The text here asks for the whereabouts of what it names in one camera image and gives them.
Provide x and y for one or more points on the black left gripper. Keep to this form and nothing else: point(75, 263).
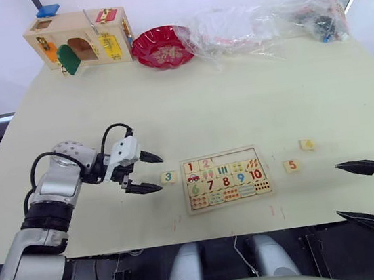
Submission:
point(123, 173)

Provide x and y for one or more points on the wooden tile red number 1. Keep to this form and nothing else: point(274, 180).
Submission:
point(190, 167)

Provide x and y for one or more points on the wooden tile pink number 2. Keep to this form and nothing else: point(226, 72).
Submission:
point(205, 164)

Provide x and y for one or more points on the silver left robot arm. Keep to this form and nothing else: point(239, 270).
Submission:
point(53, 187)

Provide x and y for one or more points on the wooden tile blue number 3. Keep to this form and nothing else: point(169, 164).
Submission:
point(169, 178)

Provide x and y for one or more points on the wooden tile green number 6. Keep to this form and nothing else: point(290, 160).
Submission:
point(196, 189)

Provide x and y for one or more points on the wooden tile purple number 7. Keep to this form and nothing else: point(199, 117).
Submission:
point(210, 185)

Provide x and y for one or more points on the wooden tile red number 8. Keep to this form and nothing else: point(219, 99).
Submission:
point(226, 181)

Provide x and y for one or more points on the wooden tile yellow number 4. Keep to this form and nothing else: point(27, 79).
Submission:
point(308, 144)

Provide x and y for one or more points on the wooden tile orange number 5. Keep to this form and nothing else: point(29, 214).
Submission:
point(292, 166)

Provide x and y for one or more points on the wooden number puzzle board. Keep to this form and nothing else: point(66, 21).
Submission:
point(233, 157)

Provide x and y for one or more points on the wooden tile blue number 9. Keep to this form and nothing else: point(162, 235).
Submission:
point(241, 177)

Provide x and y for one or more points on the wooden tile red number 10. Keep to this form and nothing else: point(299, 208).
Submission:
point(256, 174)

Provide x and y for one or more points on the wooden tile red car picture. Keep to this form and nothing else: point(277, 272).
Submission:
point(193, 178)

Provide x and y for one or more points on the wooden tile six red pictures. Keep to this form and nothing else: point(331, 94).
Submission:
point(199, 201)

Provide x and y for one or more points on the wooden tile two ice lollies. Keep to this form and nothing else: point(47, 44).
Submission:
point(208, 174)

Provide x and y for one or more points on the wooden tile seven blue pictures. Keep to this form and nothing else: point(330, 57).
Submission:
point(216, 197)

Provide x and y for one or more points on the wooden tile three blue bars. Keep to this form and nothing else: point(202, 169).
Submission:
point(222, 170)

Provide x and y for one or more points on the wooden tile eight orange pictures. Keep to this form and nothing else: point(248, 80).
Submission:
point(231, 193)

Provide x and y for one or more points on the wooden tile four small pictures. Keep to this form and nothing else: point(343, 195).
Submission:
point(237, 166)

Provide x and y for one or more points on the wooden tile nine blue pictures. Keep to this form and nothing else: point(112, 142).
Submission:
point(246, 190)

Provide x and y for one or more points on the grey rounded leg shape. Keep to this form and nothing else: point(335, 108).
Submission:
point(273, 255)
point(184, 270)

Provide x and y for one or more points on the wooden tile five orange carrots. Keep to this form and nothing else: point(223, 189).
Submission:
point(252, 163)

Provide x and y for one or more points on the wooden tile ten dark dots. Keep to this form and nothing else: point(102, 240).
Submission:
point(263, 187)

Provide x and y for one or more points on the red flower pattern bowl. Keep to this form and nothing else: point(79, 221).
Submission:
point(162, 52)

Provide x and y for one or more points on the clear plastic bag red print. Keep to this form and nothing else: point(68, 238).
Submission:
point(214, 30)

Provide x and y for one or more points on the wooden latch lock box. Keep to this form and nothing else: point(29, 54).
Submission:
point(57, 30)

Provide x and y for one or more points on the clear plastic bag dark parts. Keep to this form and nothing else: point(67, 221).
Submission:
point(322, 21)

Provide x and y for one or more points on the blue block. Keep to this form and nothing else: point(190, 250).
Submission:
point(48, 11)

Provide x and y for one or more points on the dark metal pole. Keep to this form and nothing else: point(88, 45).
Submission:
point(33, 1)

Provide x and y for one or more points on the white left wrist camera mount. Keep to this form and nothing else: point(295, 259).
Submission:
point(125, 152)

